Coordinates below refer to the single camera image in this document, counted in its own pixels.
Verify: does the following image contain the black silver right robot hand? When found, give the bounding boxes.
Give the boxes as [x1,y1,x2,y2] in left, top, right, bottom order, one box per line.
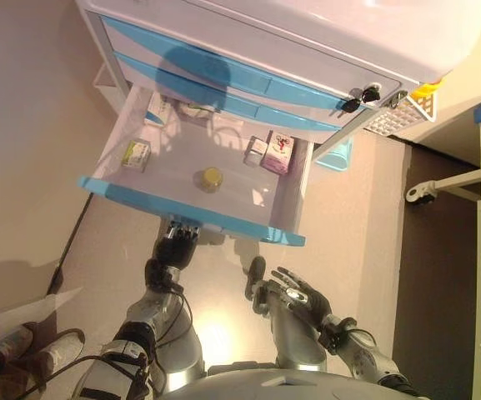
[269,265,333,332]

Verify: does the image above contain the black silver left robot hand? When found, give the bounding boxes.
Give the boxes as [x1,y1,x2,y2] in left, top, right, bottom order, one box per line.
[154,214,202,270]

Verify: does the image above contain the blue-fronted white cart drawer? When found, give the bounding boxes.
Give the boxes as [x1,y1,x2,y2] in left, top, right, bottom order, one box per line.
[76,82,308,248]

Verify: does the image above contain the yellow medicine bottle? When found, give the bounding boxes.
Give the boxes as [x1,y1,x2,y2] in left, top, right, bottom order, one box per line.
[193,166,224,193]

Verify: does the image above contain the small grey white medicine box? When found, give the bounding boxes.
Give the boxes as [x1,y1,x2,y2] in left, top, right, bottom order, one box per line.
[243,136,270,167]

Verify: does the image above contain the flat white green medicine box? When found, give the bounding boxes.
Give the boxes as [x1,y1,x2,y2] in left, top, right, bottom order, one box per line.
[181,103,216,122]

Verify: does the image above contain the white blue medicine box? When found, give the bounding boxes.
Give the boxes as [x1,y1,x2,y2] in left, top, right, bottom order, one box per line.
[144,93,173,126]

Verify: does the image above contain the pink purple medicine box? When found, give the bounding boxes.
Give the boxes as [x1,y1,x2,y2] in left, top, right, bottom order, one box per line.
[259,129,298,175]

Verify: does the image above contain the silver right robot leg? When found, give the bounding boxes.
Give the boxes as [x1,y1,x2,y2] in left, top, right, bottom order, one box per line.
[244,254,328,372]

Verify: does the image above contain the grey robot torso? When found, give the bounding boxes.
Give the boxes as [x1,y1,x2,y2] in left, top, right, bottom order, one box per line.
[206,362,391,400]

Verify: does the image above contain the light blue plastic bin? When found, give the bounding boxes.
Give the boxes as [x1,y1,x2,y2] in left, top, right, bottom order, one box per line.
[314,136,354,172]

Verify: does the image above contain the white bed caster wheel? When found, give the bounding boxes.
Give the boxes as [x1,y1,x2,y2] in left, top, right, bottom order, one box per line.
[404,181,437,205]

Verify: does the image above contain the white side bin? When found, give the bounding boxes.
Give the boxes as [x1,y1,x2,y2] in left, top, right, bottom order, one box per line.
[93,64,118,91]

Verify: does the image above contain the silver metal cart latch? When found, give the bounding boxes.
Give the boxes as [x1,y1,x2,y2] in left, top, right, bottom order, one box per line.
[383,91,408,110]

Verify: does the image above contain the white medical cart blue drawers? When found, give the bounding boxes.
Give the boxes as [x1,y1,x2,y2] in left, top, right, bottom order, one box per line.
[76,0,481,164]

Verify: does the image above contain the yellow plastic container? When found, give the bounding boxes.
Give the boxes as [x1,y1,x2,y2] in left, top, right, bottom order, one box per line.
[414,77,448,99]

